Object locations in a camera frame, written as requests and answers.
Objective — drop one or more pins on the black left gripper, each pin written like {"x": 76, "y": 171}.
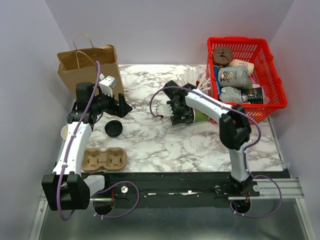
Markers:
{"x": 124, "y": 107}

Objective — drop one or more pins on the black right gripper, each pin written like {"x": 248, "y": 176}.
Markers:
{"x": 176, "y": 119}

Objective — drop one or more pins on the black coffee cup lid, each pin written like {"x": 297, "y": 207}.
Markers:
{"x": 113, "y": 128}

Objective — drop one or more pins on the brown paper bag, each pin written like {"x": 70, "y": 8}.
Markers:
{"x": 78, "y": 66}

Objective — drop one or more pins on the green paper coffee cup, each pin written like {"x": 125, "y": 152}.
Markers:
{"x": 64, "y": 132}

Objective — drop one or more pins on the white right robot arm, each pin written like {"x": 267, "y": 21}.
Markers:
{"x": 234, "y": 127}

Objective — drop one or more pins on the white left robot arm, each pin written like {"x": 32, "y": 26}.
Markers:
{"x": 64, "y": 188}

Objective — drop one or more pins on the grey coffee bag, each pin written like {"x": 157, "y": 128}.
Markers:
{"x": 234, "y": 76}

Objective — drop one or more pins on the black coffee bag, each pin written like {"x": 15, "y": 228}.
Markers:
{"x": 252, "y": 96}

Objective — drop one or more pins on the red cup with straws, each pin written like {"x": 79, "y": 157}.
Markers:
{"x": 191, "y": 76}

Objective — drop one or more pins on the grey crumpled pouch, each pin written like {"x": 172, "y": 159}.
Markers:
{"x": 230, "y": 95}

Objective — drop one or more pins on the brown cardboard cup carrier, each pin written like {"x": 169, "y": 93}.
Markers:
{"x": 113, "y": 159}

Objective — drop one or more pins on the blue snack box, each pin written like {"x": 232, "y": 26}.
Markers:
{"x": 218, "y": 86}

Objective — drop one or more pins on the red plastic basket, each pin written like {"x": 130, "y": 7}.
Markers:
{"x": 256, "y": 51}

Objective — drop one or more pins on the beige wrapped roll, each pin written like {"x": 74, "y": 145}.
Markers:
{"x": 241, "y": 63}

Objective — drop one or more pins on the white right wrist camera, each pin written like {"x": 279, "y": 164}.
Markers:
{"x": 164, "y": 110}

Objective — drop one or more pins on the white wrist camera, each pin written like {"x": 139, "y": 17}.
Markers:
{"x": 107, "y": 84}
{"x": 164, "y": 110}

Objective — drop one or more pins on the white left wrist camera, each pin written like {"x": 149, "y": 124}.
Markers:
{"x": 107, "y": 84}

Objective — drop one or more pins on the black mounting base rail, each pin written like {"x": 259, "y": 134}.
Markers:
{"x": 163, "y": 190}

